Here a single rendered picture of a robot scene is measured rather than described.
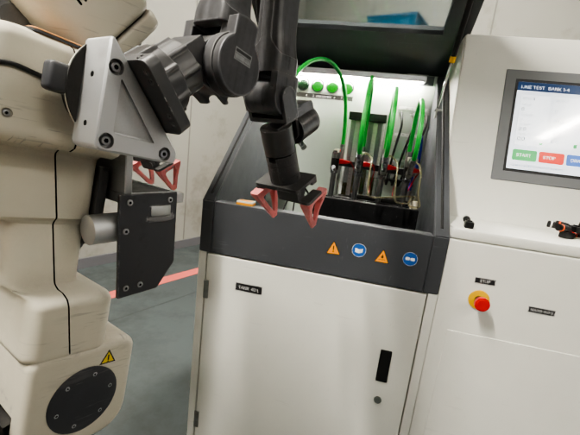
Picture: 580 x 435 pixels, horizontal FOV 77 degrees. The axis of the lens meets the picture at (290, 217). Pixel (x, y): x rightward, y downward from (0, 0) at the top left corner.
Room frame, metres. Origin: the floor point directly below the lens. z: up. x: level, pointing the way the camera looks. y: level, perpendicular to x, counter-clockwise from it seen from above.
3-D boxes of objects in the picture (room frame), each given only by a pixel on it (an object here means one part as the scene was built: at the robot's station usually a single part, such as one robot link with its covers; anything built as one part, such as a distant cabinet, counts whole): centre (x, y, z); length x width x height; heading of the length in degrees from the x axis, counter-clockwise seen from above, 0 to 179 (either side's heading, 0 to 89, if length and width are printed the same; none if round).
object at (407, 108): (1.47, -0.42, 1.20); 0.13 x 0.03 x 0.31; 78
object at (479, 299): (0.89, -0.51, 0.80); 0.05 x 0.04 x 0.05; 78
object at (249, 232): (1.02, -0.08, 0.87); 0.62 x 0.04 x 0.16; 78
